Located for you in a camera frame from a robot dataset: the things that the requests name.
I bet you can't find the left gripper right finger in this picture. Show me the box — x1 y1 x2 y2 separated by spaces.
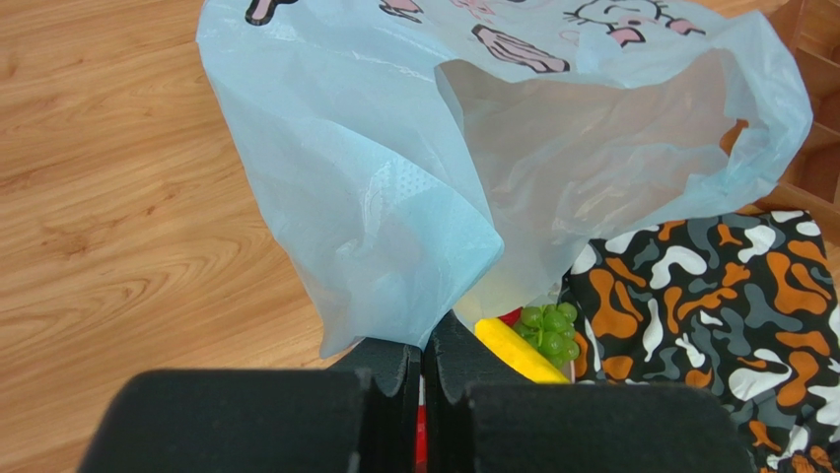
423 314 751 472

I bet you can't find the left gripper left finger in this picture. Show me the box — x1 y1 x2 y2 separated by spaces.
80 338 421 472

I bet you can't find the yellow banana bunch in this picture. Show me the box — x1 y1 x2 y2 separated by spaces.
474 318 571 384

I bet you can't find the green grape bunch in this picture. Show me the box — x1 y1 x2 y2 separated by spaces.
513 303 581 370

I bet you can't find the light blue plastic bag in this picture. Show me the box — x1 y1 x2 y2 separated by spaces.
196 1 812 357

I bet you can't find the red apple front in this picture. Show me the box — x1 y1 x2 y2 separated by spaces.
414 375 428 473

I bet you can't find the red apple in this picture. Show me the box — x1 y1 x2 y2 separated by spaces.
414 375 428 473
498 307 523 327

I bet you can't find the red apple right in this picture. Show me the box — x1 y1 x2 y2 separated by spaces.
498 307 523 327

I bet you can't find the camouflage patterned cloth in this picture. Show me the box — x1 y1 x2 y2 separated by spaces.
561 211 839 472

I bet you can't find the wooden compartment tray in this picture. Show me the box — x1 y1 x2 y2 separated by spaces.
718 0 840 247

